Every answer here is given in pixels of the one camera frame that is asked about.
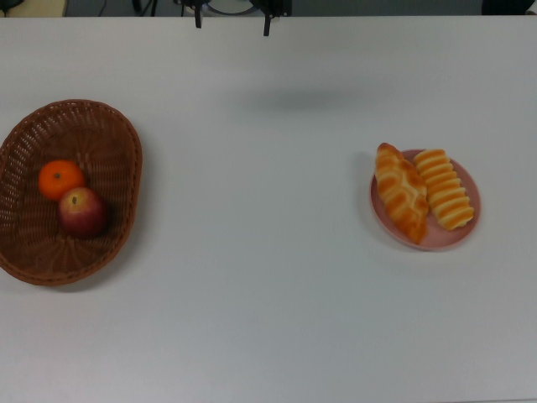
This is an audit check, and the brown woven basket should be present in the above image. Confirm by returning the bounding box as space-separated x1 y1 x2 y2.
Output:
0 98 143 287

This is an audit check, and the pink plate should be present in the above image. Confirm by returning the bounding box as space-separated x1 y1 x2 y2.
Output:
368 149 482 252

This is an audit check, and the braided toy bread loaf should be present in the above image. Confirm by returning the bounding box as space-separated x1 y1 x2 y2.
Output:
374 142 430 246

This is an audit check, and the ridged striped toy bread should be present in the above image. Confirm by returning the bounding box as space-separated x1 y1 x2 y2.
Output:
413 148 475 232

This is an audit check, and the orange toy tangerine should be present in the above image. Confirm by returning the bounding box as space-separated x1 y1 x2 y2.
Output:
38 159 86 202

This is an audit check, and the red toy apple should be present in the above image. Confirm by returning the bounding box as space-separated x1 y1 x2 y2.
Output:
57 186 107 237

